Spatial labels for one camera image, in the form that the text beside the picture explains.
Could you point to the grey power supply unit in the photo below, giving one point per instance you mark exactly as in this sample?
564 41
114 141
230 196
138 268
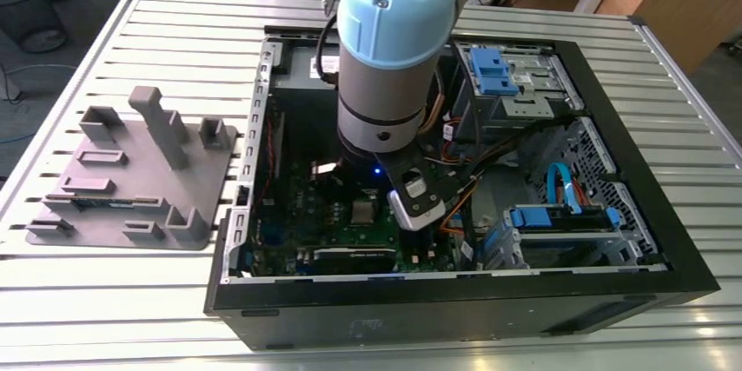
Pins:
302 106

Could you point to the blue drive carrier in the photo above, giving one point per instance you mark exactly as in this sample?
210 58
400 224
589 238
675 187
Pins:
493 80

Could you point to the silver drive cage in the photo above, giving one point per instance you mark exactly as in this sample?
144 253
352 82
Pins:
523 110

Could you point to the black RAM slot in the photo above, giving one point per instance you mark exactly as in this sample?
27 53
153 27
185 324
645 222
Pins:
410 245
428 243

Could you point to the black PC case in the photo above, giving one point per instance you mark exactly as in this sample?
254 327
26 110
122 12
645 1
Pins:
464 314

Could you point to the hard disk in blue carrier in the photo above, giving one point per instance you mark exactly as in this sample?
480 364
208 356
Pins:
531 216

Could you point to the CPU socket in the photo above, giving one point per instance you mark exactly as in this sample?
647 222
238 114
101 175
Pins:
349 227

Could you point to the silver camera on black bracket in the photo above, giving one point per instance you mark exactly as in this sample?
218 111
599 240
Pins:
421 214

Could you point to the green motherboard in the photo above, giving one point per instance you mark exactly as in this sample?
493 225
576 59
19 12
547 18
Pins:
313 232

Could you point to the black graphics card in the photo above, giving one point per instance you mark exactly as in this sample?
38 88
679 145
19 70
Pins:
354 258

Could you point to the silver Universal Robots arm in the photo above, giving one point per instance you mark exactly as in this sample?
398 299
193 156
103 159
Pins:
382 93

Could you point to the silver disk bay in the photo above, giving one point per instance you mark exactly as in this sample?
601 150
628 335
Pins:
580 245

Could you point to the grey parts rack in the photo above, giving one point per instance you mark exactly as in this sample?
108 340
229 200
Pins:
214 180

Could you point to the wooden cabinet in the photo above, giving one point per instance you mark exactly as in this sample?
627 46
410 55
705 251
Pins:
691 6

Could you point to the silver CPU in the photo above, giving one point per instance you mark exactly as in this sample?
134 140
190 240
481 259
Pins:
365 212

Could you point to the green RAM stick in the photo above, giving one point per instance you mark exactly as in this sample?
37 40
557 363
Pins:
99 204

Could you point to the blue expansion slot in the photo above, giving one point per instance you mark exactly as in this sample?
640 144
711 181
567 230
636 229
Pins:
272 234

